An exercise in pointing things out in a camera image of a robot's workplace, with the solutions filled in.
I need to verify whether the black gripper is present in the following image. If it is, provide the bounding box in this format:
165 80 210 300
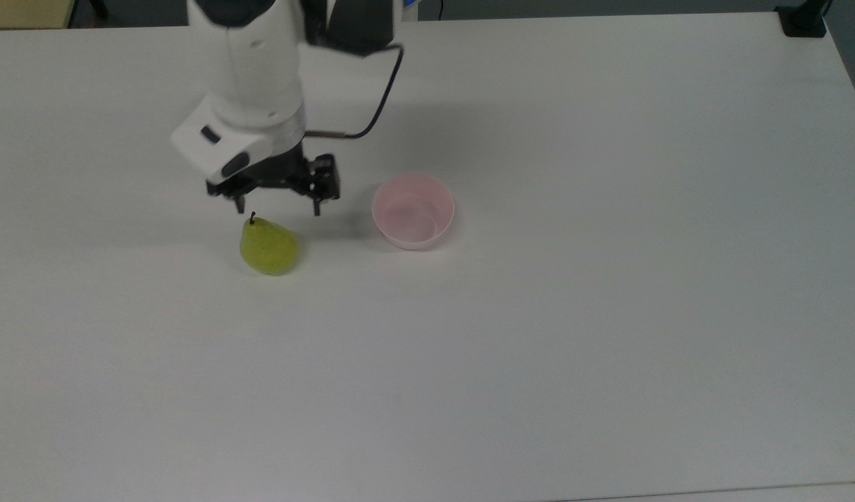
205 142 342 216

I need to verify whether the green pear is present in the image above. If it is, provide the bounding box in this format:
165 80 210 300
239 211 299 275

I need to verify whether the pink plastic bowl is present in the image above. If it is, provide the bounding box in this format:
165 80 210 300
371 173 456 250

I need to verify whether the beige wooden board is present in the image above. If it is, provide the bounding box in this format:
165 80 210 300
0 0 77 30

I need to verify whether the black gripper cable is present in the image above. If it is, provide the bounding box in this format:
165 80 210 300
305 43 405 140

